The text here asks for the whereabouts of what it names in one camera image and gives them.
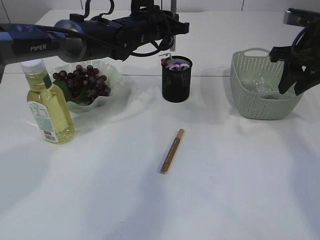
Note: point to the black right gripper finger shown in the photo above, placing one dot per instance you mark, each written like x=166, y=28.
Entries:
x=309, y=79
x=292, y=75

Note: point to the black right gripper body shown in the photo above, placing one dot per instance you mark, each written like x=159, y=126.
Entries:
x=304, y=50

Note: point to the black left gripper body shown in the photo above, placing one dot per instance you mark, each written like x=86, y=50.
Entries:
x=154, y=27

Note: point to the clear plastic sheet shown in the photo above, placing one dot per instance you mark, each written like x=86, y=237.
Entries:
x=259, y=84

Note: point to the clear plastic ruler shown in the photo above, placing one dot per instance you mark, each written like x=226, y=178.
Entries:
x=167, y=56

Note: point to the red marker pen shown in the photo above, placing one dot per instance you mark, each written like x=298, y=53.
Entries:
x=164, y=62

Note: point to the pink purple scissors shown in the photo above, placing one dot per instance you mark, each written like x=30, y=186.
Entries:
x=171, y=67

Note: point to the purple grape bunch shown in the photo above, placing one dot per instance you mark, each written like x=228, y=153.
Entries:
x=83, y=85

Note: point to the yellow tea bottle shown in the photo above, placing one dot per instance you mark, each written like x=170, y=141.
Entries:
x=47, y=103

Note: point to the blue scissors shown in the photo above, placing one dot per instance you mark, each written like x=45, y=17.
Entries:
x=181, y=66

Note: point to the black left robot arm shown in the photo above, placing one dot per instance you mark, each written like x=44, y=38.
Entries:
x=72, y=40

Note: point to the green woven plastic basket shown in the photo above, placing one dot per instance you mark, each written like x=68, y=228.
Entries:
x=272, y=106

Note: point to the green wavy plastic plate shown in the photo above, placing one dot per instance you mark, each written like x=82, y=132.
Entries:
x=114, y=81

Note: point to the black mesh pen holder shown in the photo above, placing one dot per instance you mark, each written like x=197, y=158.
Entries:
x=176, y=84

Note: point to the gold glitter pen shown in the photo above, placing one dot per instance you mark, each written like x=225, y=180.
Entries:
x=172, y=151

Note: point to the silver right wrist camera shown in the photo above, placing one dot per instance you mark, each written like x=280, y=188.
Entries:
x=300, y=17

